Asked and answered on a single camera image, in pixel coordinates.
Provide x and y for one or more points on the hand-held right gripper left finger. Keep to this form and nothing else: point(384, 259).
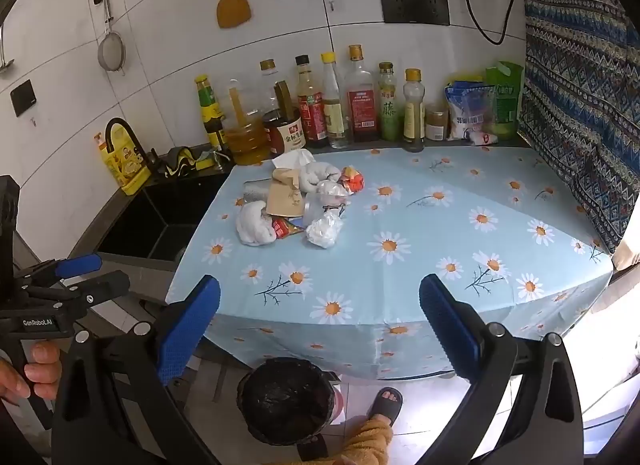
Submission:
point(190, 327)

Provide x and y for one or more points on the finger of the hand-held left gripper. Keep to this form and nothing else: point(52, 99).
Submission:
point(77, 266)
point(100, 291)

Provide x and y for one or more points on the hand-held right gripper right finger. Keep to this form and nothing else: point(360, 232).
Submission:
point(447, 327)

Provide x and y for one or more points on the white towel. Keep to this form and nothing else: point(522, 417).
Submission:
point(252, 225)
point(317, 174)

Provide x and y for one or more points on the red snack wrapper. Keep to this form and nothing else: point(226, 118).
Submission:
point(286, 228)

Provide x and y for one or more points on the white plastic bag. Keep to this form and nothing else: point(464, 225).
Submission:
point(325, 233)

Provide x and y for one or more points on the brown paper cup with print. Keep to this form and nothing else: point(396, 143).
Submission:
point(284, 202)

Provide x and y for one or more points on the clear plastic cup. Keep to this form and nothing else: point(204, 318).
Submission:
point(314, 209)

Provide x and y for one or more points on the pink orange snack wrapper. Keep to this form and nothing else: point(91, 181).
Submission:
point(352, 178)

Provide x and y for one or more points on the clear plastic bag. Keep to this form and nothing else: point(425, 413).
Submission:
point(332, 191)

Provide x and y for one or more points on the crushed brown paper cup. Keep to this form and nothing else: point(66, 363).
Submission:
point(286, 176)

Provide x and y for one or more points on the person's left hand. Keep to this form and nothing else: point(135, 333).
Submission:
point(35, 372)

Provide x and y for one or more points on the black sink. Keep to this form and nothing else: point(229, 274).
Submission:
point(150, 225)

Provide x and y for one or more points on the blue daisy print tablecloth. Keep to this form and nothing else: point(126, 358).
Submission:
point(425, 245)

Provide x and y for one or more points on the person's right foot in slipper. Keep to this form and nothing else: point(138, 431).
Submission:
point(385, 404)

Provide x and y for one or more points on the person's foot in slipper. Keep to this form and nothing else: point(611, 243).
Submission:
point(312, 447)
point(385, 404)

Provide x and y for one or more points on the yellow dish soap bottle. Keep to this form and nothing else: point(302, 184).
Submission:
point(125, 167)

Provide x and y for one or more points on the black faucet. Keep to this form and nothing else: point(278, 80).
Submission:
point(149, 160)

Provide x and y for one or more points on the red plastic container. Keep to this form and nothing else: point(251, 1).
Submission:
point(339, 402)

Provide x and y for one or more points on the person's yellow fleece trouser leg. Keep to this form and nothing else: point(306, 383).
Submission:
point(365, 445)

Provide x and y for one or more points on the yellow black cloth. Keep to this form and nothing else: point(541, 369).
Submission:
point(177, 162)

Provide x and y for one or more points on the green yellow sponge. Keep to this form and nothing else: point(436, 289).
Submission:
point(204, 161)

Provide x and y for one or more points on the person's left foot in slipper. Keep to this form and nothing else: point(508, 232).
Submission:
point(312, 447)

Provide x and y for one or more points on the small white red packet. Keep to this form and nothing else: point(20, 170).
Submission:
point(482, 137)

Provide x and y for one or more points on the cooking oil jug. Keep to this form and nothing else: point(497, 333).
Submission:
point(245, 141)

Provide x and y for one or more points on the small glass jar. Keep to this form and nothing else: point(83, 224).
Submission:
point(436, 126)

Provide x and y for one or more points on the green label sauce bottle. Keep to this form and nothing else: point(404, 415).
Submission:
point(207, 110)

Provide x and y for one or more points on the pale label bottle yellow cap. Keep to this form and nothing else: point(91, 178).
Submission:
point(414, 117)

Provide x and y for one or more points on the dark soy sauce jug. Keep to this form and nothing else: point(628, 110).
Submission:
point(287, 136)

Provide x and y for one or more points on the blue white seasoning bag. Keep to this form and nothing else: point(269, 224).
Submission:
point(465, 112)

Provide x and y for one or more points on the metal ladle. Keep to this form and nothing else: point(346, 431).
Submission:
point(4, 62)

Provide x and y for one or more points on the metal strainer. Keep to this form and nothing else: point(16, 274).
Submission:
point(111, 50)

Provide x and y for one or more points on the green oil bottle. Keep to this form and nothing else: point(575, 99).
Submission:
point(389, 110)

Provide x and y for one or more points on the red label clear bottle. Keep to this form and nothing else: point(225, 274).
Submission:
point(361, 110)

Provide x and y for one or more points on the green pouch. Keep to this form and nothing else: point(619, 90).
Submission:
point(506, 95)

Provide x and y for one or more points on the clear bottle with yellow cap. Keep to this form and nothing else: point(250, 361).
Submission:
point(334, 115)

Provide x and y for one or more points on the black cap vinegar bottle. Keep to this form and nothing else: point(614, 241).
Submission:
point(310, 115)

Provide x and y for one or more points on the clear bottle with gold cap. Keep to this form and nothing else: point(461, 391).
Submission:
point(268, 80)

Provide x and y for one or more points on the blue patterned curtain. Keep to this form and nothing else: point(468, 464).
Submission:
point(575, 95)

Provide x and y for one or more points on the black wall switch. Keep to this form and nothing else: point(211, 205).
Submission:
point(23, 97)

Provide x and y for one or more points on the black wall socket panel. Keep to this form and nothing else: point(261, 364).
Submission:
point(415, 7)

